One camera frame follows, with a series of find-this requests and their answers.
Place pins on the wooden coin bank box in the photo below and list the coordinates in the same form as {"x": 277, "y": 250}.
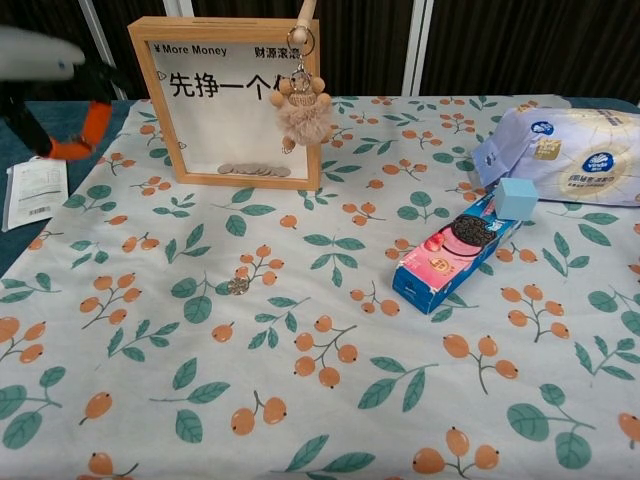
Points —
{"x": 150, "y": 100}

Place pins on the white purple snack bag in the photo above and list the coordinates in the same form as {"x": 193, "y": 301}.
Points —
{"x": 575, "y": 155}

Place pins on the floral printed tablecloth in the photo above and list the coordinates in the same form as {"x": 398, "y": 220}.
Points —
{"x": 320, "y": 350}

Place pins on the dark ribbed partition panel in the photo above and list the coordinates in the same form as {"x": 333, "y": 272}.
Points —
{"x": 525, "y": 45}
{"x": 365, "y": 45}
{"x": 50, "y": 10}
{"x": 125, "y": 9}

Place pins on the pink blue cookie box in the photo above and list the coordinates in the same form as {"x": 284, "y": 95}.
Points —
{"x": 450, "y": 260}

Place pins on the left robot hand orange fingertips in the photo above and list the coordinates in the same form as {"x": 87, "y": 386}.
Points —
{"x": 30, "y": 55}

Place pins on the white flat plastic package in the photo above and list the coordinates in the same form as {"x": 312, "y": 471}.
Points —
{"x": 35, "y": 195}

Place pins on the thin grey partition post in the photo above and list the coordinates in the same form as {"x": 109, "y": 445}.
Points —
{"x": 102, "y": 45}

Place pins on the light blue cube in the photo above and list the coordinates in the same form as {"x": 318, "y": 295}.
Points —
{"x": 515, "y": 200}

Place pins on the white partition post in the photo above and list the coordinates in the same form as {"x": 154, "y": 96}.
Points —
{"x": 167, "y": 7}
{"x": 420, "y": 50}

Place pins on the silver coin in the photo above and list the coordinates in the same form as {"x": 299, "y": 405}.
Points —
{"x": 238, "y": 286}

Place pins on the coins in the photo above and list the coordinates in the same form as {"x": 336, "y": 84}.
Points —
{"x": 255, "y": 170}

